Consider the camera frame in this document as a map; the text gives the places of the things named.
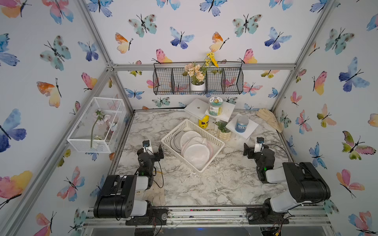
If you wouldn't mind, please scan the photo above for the white mesh laundry bag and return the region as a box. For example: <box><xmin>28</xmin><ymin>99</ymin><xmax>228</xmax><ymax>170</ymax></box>
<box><xmin>182</xmin><ymin>137</ymin><xmax>213</xmax><ymax>171</ymax></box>

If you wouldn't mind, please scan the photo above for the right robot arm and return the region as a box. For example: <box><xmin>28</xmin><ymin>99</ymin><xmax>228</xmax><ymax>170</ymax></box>
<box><xmin>243</xmin><ymin>143</ymin><xmax>331</xmax><ymax>225</ymax></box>

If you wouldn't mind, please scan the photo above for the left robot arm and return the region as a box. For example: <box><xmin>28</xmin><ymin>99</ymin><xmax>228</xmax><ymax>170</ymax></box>
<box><xmin>93</xmin><ymin>146</ymin><xmax>164</xmax><ymax>219</ymax></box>

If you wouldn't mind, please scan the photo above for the blue label jar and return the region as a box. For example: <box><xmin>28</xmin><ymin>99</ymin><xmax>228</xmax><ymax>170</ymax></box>
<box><xmin>235</xmin><ymin>116</ymin><xmax>249</xmax><ymax>133</ymax></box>

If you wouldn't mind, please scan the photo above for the white tiered shelf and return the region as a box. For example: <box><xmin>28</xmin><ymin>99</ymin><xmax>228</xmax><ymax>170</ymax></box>
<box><xmin>184</xmin><ymin>98</ymin><xmax>258</xmax><ymax>140</ymax></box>

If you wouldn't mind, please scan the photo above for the small green potted plant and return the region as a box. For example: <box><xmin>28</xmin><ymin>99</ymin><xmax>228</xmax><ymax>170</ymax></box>
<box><xmin>215</xmin><ymin>121</ymin><xmax>231</xmax><ymax>141</ymax></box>

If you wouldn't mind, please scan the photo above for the white plastic basket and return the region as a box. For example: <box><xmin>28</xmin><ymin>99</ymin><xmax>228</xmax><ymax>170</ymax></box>
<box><xmin>161</xmin><ymin>119</ymin><xmax>225</xmax><ymax>173</ymax></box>

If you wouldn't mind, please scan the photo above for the pink artificial flower stem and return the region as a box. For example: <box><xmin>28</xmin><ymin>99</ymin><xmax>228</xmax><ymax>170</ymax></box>
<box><xmin>90</xmin><ymin>108</ymin><xmax>111</xmax><ymax>148</ymax></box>

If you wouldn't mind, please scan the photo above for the green label jar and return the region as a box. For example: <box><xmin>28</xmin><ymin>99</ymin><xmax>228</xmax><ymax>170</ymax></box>
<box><xmin>209</xmin><ymin>96</ymin><xmax>223</xmax><ymax>116</ymax></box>

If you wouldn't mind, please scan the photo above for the white flower pot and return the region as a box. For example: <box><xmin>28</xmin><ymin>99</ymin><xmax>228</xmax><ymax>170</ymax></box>
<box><xmin>190</xmin><ymin>81</ymin><xmax>206</xmax><ymax>91</ymax></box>

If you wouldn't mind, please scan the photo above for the artificial flower bouquet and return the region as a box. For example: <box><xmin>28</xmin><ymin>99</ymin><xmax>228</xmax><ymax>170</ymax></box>
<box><xmin>182</xmin><ymin>52</ymin><xmax>219</xmax><ymax>83</ymax></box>

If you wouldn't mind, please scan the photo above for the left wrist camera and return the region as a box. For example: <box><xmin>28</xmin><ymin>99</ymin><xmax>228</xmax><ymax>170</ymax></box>
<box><xmin>142</xmin><ymin>140</ymin><xmax>154</xmax><ymax>154</ymax></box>

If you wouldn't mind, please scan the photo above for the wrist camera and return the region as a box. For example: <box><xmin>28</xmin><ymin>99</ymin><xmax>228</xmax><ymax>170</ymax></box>
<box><xmin>142</xmin><ymin>140</ymin><xmax>154</xmax><ymax>154</ymax></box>
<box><xmin>255</xmin><ymin>137</ymin><xmax>264</xmax><ymax>153</ymax></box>

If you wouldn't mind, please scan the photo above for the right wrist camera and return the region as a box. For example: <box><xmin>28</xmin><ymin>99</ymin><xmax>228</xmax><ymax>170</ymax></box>
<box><xmin>255</xmin><ymin>137</ymin><xmax>264</xmax><ymax>153</ymax></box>

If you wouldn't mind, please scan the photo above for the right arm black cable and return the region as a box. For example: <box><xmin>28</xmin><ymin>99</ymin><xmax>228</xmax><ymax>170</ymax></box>
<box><xmin>264</xmin><ymin>144</ymin><xmax>289</xmax><ymax>161</ymax></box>

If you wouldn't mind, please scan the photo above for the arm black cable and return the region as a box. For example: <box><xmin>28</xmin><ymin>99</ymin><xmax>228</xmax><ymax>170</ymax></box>
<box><xmin>264</xmin><ymin>144</ymin><xmax>289</xmax><ymax>161</ymax></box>
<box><xmin>152</xmin><ymin>160</ymin><xmax>165</xmax><ymax>189</ymax></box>

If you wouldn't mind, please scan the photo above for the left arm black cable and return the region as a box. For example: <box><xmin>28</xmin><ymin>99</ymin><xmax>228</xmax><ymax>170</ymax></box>
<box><xmin>152</xmin><ymin>160</ymin><xmax>165</xmax><ymax>189</ymax></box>

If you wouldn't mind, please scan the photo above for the white mesh wall box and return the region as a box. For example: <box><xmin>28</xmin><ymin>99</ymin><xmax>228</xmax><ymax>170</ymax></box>
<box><xmin>67</xmin><ymin>97</ymin><xmax>127</xmax><ymax>153</ymax></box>

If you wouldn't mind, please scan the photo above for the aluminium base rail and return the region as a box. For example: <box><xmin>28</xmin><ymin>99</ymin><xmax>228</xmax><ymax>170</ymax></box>
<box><xmin>84</xmin><ymin>206</ymin><xmax>331</xmax><ymax>229</ymax></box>

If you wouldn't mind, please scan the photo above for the black wire wall basket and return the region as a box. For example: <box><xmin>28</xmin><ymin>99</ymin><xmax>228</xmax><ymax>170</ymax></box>
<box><xmin>153</xmin><ymin>62</ymin><xmax>244</xmax><ymax>96</ymax></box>

